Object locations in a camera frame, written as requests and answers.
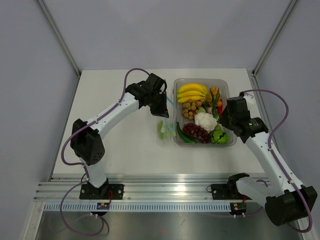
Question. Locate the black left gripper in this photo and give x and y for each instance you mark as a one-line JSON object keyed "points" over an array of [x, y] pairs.
{"points": [[162, 111]]}

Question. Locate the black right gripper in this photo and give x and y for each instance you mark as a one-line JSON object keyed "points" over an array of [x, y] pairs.
{"points": [[223, 119]]}

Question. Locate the green toy watermelon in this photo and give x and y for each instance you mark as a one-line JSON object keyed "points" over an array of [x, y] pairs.
{"points": [[219, 137]]}

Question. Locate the pink peach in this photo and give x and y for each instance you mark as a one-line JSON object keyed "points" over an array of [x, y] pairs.
{"points": [[209, 110]]}

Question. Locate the green scallion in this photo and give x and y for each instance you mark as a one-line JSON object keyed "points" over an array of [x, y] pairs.
{"points": [[214, 100]]}

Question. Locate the clear zip bag blue zipper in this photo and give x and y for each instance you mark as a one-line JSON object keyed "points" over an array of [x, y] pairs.
{"points": [[172, 110]]}

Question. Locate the green starfruit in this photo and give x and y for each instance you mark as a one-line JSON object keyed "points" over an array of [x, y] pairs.
{"points": [[164, 130]]}

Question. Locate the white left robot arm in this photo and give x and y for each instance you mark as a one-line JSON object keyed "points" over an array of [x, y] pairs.
{"points": [[87, 136]]}

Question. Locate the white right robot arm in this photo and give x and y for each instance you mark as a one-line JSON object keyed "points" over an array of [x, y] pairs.
{"points": [[287, 199]]}

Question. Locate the clear plastic food bin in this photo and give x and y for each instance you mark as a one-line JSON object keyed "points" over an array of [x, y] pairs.
{"points": [[208, 83]]}

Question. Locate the red chili pepper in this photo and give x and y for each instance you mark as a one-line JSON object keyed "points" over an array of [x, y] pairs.
{"points": [[219, 107]]}

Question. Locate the white cauliflower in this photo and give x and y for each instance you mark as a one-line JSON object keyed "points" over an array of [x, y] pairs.
{"points": [[205, 121]]}

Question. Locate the orange yellow flower fruit cluster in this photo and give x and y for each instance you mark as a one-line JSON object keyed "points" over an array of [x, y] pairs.
{"points": [[208, 98]]}

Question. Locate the yellow banana bunch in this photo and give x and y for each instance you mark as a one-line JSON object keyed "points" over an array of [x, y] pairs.
{"points": [[191, 91]]}

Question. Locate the brown longan cluster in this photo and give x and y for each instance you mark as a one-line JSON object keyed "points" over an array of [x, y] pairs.
{"points": [[191, 108]]}

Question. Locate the red grape bunch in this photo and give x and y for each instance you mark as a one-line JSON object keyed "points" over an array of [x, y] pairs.
{"points": [[197, 133]]}

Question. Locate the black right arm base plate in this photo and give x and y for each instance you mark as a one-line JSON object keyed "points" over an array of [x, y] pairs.
{"points": [[222, 191]]}

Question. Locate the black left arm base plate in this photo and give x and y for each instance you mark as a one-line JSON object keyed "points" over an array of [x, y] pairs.
{"points": [[110, 191]]}

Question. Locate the right aluminium corner post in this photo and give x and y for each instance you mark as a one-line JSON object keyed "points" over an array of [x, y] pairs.
{"points": [[275, 36]]}

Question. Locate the aluminium corner post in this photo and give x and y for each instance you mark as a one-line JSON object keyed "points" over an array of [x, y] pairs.
{"points": [[58, 36], [275, 36]]}

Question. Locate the aluminium rail frame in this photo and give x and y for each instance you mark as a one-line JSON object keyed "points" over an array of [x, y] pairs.
{"points": [[141, 187]]}

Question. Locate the left aluminium corner post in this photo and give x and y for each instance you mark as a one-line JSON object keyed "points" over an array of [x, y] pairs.
{"points": [[58, 36]]}

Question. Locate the white slotted cable duct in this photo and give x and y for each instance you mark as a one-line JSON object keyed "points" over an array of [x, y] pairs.
{"points": [[202, 207]]}

